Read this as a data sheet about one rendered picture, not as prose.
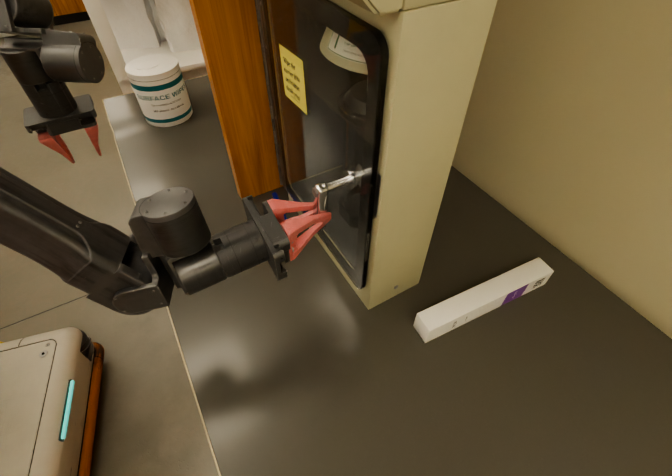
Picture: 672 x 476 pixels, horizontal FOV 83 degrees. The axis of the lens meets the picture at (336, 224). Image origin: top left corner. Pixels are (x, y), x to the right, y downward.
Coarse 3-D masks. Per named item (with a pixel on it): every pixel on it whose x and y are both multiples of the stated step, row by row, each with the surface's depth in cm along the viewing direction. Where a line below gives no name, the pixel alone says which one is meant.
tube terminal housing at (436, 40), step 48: (336, 0) 39; (432, 0) 32; (480, 0) 34; (432, 48) 35; (480, 48) 38; (432, 96) 39; (384, 144) 41; (432, 144) 44; (384, 192) 46; (432, 192) 51; (384, 240) 53; (384, 288) 63
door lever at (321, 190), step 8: (344, 176) 49; (352, 176) 48; (320, 184) 47; (328, 184) 47; (336, 184) 48; (344, 184) 48; (352, 184) 48; (312, 192) 48; (320, 192) 47; (328, 192) 48; (320, 200) 48; (320, 208) 49
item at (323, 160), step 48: (288, 0) 46; (288, 48) 51; (336, 48) 40; (384, 48) 34; (336, 96) 44; (288, 144) 66; (336, 144) 49; (288, 192) 78; (336, 192) 55; (336, 240) 62
